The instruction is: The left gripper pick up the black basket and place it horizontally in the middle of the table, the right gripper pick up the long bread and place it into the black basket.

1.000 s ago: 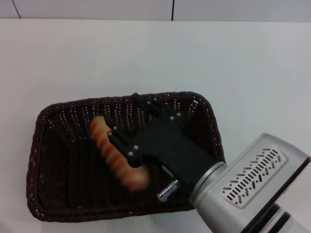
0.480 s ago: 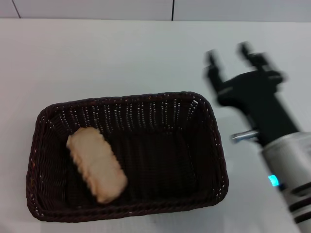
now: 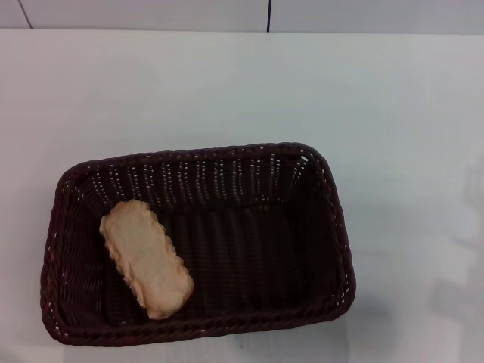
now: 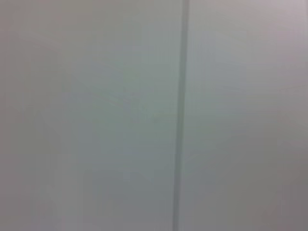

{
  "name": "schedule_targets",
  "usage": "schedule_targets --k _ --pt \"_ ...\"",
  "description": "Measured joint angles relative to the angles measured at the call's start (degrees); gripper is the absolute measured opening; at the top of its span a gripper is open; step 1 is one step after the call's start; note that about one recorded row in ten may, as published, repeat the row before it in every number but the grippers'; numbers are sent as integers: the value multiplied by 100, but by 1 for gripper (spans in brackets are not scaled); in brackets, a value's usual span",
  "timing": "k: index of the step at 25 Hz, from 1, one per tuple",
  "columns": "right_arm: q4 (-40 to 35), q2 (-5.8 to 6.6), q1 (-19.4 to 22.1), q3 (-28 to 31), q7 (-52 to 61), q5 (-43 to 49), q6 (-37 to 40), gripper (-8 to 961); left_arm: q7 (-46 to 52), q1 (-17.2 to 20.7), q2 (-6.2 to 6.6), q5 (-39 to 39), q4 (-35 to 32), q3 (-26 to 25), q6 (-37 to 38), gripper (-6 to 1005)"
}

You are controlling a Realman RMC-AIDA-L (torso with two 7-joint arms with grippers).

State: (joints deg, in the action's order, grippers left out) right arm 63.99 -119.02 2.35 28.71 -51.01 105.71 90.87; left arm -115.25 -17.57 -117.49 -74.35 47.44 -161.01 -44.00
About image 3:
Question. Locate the dark brown woven basket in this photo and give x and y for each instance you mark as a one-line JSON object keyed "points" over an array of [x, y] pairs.
{"points": [[246, 249]]}

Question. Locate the ridged orange bread loaf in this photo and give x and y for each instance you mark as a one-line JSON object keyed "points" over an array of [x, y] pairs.
{"points": [[145, 257]]}

